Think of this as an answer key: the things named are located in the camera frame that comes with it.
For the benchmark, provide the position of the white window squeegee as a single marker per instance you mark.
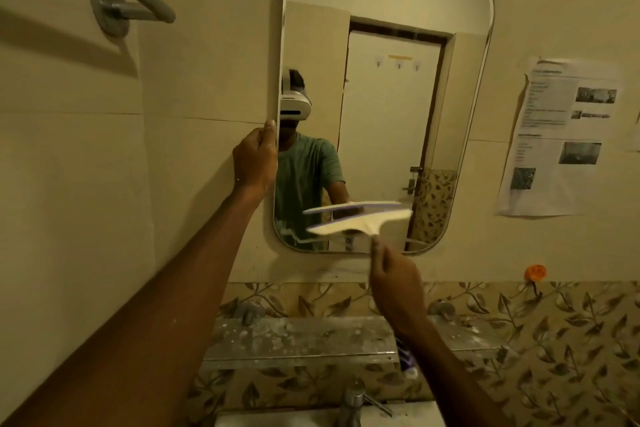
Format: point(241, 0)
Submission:
point(360, 222)

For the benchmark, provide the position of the person's right forearm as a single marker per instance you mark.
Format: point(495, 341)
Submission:
point(452, 381)

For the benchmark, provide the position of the person's right fingers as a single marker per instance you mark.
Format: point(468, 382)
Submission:
point(380, 256)

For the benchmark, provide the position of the printed paper notice with photos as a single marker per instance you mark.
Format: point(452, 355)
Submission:
point(560, 141)

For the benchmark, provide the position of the person's left hand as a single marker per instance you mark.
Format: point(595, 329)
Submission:
point(254, 164)

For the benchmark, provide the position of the person's left forearm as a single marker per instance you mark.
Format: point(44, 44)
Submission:
point(150, 321)

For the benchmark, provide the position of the stained glass wall shelf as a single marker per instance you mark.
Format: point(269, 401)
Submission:
point(310, 339)

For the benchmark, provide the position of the round metal towel bar bracket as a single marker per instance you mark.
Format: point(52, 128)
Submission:
point(106, 9)

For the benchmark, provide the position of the orange wall hook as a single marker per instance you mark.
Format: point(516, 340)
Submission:
point(535, 273)

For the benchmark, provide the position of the rounded frameless wall mirror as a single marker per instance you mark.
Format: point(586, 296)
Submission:
point(390, 111)

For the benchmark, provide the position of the blue and white tube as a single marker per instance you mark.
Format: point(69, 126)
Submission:
point(407, 360)

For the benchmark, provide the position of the chrome basin faucet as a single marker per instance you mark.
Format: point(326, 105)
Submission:
point(352, 404)

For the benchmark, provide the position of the person's right hand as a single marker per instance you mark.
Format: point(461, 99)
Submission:
point(397, 291)

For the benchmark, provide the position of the person's left thumb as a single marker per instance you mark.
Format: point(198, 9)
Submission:
point(270, 134)

